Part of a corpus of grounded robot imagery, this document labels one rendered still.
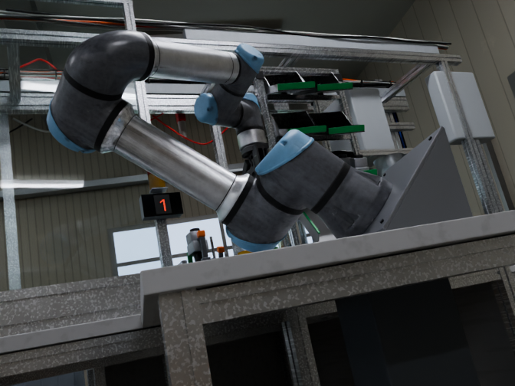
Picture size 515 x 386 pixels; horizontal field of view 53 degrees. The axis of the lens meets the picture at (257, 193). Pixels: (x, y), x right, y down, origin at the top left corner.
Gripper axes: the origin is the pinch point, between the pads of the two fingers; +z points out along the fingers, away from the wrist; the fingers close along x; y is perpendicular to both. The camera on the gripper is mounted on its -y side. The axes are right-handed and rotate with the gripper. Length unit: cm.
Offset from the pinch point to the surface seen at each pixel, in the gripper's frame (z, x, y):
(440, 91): -83, 158, -75
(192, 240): -2.3, -13.9, -19.3
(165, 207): -15.8, -17.0, -30.5
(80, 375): 27, -32, -206
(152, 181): -24.8, -19.7, -31.5
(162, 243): -5.5, -18.5, -34.8
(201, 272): 19, -39, 59
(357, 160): -21.1, 43.3, -12.7
